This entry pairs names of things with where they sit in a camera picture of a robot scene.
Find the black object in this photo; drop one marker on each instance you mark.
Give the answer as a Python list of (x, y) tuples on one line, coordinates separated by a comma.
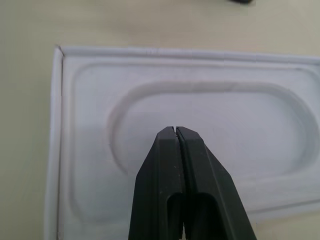
[(240, 1)]

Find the white phone box tray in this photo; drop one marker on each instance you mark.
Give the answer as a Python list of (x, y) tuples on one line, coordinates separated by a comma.
[(190, 112)]

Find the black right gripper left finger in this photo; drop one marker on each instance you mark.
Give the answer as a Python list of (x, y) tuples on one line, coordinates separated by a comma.
[(156, 180)]

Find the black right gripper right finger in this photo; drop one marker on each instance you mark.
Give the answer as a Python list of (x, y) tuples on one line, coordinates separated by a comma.
[(212, 185)]

